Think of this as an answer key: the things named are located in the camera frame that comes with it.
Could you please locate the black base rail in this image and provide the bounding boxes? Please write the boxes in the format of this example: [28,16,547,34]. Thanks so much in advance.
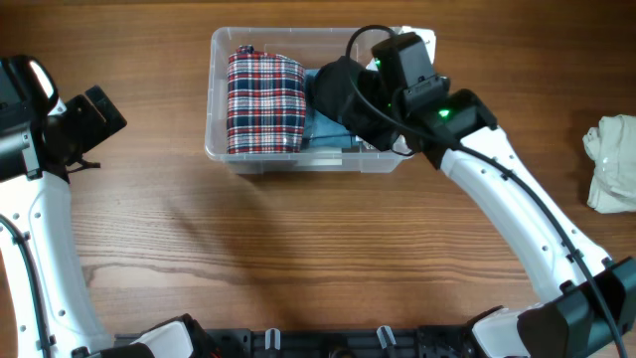
[207,325,484,358]

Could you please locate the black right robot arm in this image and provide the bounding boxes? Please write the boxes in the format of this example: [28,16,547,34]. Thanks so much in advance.
[372,33,635,357]

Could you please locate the black cloth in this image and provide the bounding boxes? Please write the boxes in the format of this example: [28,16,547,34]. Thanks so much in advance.
[311,55,401,153]

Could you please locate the plaid flannel cloth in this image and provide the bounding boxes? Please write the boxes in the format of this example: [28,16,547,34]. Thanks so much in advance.
[227,45,307,154]

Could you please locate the cream cloth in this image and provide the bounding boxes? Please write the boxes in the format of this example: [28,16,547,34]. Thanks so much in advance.
[582,114,635,214]

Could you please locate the clear plastic storage box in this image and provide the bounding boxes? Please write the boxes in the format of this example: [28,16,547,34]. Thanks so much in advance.
[205,27,407,174]

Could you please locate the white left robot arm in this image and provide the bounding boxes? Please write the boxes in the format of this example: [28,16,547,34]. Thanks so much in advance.
[1,55,196,357]

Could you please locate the folded blue cloth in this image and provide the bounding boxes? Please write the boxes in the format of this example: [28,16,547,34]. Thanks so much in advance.
[301,69,359,150]

